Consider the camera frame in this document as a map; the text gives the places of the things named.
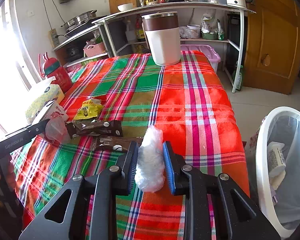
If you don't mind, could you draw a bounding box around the clear plastic bag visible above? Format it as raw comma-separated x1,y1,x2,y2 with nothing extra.
134,125,165,193

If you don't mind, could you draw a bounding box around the brown coffee sachet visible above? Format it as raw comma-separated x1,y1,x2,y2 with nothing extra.
65,120,123,139
90,137,143,153

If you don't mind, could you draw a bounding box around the white yogurt cup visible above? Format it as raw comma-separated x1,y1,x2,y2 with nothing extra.
267,141,286,178

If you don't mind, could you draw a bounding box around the clear plastic cup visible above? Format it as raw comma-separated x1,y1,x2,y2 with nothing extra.
45,116,71,144

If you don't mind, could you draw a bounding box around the yellow snack packet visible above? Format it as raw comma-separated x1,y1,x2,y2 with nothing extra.
73,98,104,120

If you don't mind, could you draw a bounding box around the red white milk carton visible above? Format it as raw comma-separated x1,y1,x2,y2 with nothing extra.
32,100,69,125

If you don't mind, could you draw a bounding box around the white trash bin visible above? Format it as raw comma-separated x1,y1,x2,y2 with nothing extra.
255,107,300,239

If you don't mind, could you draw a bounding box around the white metal kitchen shelf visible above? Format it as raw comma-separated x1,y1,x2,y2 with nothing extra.
53,2,255,93

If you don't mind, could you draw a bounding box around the person's left hand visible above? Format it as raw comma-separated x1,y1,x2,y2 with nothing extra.
0,154,17,198

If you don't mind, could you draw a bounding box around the plaid tablecloth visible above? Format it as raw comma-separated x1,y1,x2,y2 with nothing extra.
12,51,249,226

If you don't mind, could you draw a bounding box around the green glass bottle on floor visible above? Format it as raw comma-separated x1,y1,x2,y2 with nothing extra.
232,65,244,91

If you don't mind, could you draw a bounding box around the yellow tissue pack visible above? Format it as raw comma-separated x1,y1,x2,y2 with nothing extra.
25,76,64,124

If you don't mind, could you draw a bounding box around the pink lidded storage box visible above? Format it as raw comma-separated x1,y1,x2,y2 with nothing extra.
180,44,221,73

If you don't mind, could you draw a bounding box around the red kids water bottle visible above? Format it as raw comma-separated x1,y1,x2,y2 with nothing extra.
38,52,72,93

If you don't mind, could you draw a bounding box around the pink plastic basket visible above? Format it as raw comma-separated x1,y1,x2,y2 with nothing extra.
83,42,106,57

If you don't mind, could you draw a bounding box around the wooden door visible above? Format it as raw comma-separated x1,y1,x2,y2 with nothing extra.
244,0,300,94

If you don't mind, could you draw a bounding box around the soy sauce bottle on shelf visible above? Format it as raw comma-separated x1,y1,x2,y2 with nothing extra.
135,16,145,42

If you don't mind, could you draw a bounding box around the power strip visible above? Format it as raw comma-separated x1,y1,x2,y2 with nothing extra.
48,29,60,48

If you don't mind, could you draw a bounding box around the white brown lidded mug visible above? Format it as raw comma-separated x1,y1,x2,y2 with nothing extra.
142,11,181,66

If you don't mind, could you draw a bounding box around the stainless steamer pot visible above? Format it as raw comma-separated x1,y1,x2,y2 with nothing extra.
61,10,97,32

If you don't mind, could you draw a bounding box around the white ceramic bowl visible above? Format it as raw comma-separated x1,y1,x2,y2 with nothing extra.
117,3,134,12

